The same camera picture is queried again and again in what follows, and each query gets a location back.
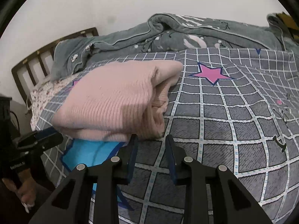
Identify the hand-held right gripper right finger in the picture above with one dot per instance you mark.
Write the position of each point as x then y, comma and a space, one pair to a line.
171, 163

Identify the pink knit sweater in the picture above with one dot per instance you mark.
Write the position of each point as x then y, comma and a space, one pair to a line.
112, 98

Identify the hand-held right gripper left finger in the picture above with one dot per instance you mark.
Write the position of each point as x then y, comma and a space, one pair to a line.
133, 154

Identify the yellow and black cloth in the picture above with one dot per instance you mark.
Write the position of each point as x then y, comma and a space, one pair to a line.
286, 19

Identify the dark wooden headboard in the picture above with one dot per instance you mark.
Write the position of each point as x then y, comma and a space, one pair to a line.
16, 74

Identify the floral mattress cover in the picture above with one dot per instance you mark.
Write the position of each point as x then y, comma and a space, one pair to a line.
44, 93

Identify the grey-green printed quilt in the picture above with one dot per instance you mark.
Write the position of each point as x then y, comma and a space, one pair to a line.
186, 28

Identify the grey checked bed sheet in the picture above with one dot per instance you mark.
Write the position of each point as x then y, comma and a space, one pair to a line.
222, 133

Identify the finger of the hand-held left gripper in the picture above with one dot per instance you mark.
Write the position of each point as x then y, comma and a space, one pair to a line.
39, 138

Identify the person's left hand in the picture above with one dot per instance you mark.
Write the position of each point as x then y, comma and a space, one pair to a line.
26, 191

